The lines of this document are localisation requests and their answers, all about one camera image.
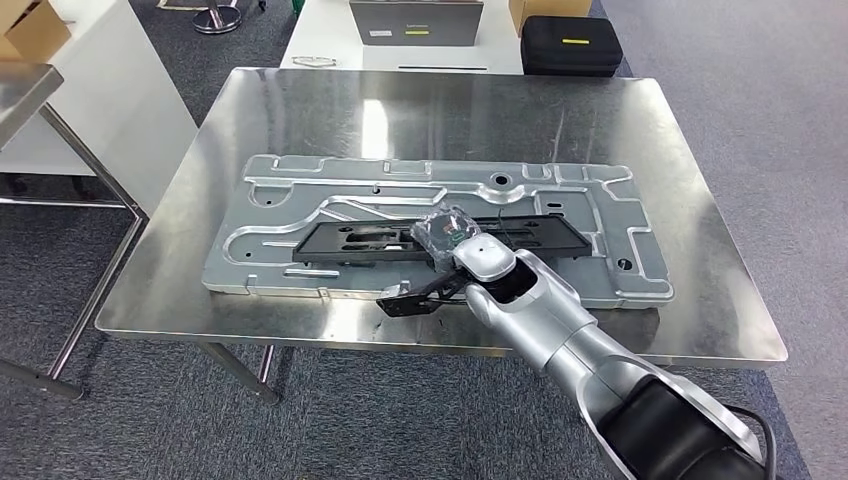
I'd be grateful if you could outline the stamped grey metal panel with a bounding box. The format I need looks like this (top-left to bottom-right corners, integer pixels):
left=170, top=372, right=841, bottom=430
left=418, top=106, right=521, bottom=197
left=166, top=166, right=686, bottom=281
left=201, top=154, right=676, bottom=311

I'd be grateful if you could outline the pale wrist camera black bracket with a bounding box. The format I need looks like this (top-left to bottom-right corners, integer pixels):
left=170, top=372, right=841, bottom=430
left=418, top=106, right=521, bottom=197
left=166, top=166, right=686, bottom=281
left=376, top=268, right=473, bottom=319

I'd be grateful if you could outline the steel side table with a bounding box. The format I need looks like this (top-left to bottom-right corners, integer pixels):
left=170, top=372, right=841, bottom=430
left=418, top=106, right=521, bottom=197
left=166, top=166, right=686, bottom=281
left=0, top=62, right=150, bottom=402

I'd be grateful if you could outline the brown cardboard box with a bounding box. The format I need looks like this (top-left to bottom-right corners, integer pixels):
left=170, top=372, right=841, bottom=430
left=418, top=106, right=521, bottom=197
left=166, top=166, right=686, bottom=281
left=0, top=0, right=73, bottom=64
left=508, top=0, right=593, bottom=38

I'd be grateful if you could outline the stainless steel workbench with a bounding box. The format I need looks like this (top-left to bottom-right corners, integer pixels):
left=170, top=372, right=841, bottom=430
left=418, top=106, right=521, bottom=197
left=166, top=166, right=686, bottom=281
left=94, top=67, right=790, bottom=407

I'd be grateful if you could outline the black plastic plate frame part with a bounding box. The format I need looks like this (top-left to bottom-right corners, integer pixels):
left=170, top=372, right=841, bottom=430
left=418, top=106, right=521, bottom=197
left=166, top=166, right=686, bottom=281
left=292, top=213, right=593, bottom=266

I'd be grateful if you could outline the chrome stanchion base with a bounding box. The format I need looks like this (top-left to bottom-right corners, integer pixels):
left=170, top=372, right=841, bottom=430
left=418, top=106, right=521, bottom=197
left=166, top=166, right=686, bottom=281
left=192, top=0, right=244, bottom=36

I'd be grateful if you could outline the dark grey box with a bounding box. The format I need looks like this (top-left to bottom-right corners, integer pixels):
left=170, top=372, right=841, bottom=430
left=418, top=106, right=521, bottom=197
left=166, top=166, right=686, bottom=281
left=349, top=0, right=486, bottom=48

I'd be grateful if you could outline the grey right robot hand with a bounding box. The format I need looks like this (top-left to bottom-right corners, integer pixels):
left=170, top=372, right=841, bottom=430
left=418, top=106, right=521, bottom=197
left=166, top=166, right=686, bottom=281
left=409, top=205, right=482, bottom=272

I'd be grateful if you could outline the white desk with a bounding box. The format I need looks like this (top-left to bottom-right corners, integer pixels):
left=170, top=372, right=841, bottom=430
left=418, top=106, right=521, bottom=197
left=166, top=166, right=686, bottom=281
left=279, top=0, right=526, bottom=75

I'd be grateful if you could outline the black carrying case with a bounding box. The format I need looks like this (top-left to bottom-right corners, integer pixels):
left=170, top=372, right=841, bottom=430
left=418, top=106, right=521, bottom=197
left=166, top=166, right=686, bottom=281
left=519, top=15, right=625, bottom=78

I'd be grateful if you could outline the white cabinet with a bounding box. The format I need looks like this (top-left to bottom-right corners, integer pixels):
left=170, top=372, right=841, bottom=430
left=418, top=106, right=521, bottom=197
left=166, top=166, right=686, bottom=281
left=0, top=0, right=200, bottom=217

